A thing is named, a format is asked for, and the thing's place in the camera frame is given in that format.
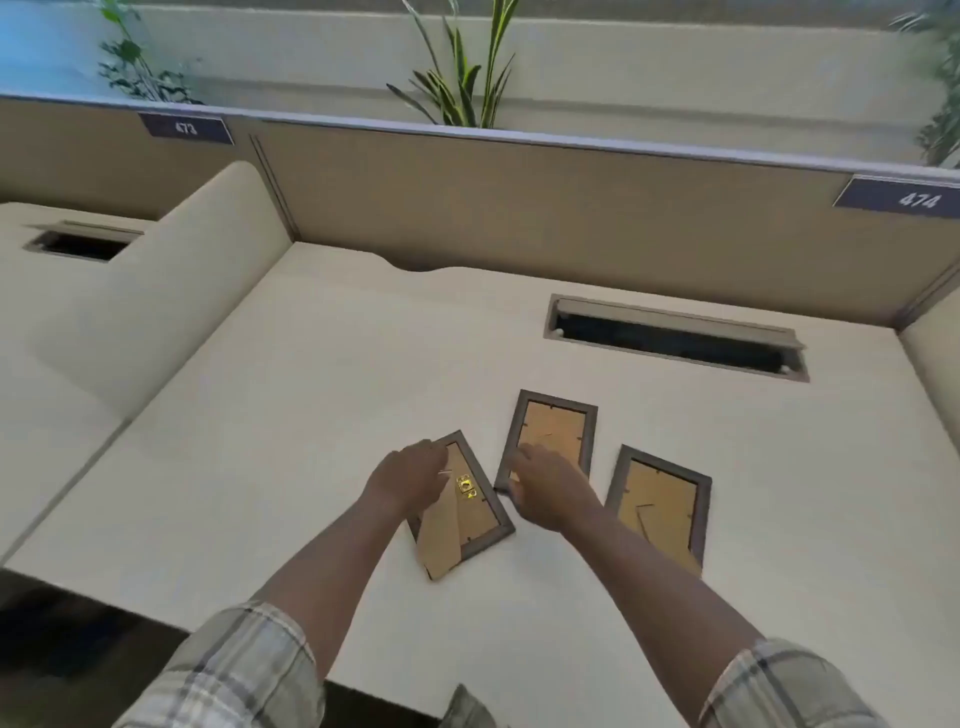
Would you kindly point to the person's left hand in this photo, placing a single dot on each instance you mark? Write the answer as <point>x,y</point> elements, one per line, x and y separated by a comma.
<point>401,476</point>

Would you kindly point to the person's right hand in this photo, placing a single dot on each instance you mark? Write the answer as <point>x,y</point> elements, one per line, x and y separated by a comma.
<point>559,495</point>

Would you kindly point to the person's right fingers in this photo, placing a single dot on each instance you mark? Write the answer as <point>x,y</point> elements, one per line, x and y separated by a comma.
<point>527,469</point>

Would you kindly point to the person's left fingers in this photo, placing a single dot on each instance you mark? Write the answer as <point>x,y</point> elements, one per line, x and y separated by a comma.
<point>436,469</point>

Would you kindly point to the brown picture frame cardboard back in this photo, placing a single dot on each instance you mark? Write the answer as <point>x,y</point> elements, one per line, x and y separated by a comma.
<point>664,502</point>
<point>559,424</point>

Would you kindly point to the picture frame with stand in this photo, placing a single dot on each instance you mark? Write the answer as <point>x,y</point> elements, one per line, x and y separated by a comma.
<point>480,521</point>

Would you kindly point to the person's left forearm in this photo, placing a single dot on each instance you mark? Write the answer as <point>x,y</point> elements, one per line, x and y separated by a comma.
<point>337,570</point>

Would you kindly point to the person's right forearm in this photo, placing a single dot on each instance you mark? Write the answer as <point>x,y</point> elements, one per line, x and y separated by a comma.
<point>660,592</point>

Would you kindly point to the gold hanger hook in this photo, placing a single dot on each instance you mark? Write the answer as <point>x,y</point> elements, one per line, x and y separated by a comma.
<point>466,486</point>

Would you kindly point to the beige desk partition panel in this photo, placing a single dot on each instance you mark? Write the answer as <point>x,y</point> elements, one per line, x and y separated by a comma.
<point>525,210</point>

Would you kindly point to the plaid shirt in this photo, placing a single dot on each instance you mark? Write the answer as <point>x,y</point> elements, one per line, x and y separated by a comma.
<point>225,675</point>

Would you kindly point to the cream curved side divider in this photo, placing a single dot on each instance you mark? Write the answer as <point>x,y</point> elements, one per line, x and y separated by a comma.
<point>934,367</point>
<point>180,285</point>

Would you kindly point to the long-leaf green plant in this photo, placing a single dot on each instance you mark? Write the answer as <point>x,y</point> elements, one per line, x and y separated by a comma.
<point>457,86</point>

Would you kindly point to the dark blue label plate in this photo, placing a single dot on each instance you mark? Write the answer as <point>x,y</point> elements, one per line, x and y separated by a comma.
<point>904,196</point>
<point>185,127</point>

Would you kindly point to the small leafy green plant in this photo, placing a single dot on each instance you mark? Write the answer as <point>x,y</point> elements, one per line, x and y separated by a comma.
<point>139,64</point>

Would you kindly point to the feathery green plant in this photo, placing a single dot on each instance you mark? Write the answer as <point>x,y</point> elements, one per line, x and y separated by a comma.
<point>943,120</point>

